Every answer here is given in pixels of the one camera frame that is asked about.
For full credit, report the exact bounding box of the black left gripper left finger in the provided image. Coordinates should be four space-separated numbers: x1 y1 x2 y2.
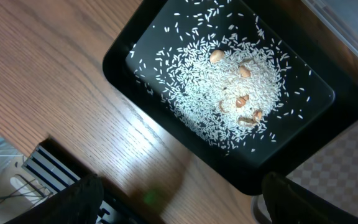
7 174 104 224

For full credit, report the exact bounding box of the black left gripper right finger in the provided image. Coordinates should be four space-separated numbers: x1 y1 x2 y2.
262 172 358 224

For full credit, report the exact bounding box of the leftover rice pile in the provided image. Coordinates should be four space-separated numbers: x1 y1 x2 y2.
126 1 311 152

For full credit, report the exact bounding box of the black food waste tray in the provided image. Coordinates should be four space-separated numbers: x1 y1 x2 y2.
103 1 358 195

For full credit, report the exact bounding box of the clear plastic waste bin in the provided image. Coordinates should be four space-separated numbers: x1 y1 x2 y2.
302 0 358 57

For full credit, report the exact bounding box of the brown serving tray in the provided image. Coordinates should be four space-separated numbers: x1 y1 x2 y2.
251 121 358 223

